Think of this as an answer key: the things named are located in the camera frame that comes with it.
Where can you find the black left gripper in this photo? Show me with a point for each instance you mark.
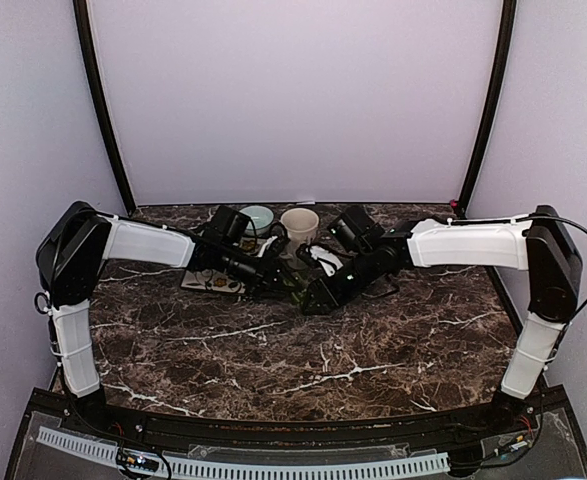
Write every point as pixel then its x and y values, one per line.
pixel 266 277

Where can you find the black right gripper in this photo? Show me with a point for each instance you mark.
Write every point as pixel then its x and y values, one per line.
pixel 327 297

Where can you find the green weekly pill organizer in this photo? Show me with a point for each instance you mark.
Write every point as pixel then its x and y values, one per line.
pixel 298 295

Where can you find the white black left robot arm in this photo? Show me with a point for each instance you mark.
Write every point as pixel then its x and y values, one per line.
pixel 72 256

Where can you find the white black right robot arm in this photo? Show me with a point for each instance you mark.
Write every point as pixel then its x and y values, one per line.
pixel 538 243

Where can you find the beige printed ceramic mug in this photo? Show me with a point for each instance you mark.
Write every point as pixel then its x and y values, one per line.
pixel 301 226

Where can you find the celadon ceramic bowl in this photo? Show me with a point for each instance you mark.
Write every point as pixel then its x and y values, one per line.
pixel 261 219

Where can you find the floral square ceramic plate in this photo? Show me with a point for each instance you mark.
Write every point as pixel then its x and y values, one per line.
pixel 208 282

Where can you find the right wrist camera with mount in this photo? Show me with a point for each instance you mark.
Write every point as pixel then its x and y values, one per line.
pixel 316 256

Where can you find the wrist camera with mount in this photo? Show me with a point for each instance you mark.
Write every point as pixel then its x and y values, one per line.
pixel 273 247
pixel 316 256

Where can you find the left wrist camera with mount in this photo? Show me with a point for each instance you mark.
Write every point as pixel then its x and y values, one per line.
pixel 273 247

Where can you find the white slotted cable duct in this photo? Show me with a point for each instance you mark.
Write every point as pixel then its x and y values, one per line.
pixel 207 462

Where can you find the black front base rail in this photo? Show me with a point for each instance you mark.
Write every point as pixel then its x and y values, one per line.
pixel 441 430

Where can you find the black left frame post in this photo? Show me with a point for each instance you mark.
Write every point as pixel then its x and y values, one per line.
pixel 101 109

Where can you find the black frame post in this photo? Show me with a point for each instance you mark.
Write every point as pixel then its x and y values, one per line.
pixel 101 109
pixel 498 70

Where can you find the black right frame post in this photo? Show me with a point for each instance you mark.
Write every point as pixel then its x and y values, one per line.
pixel 498 70

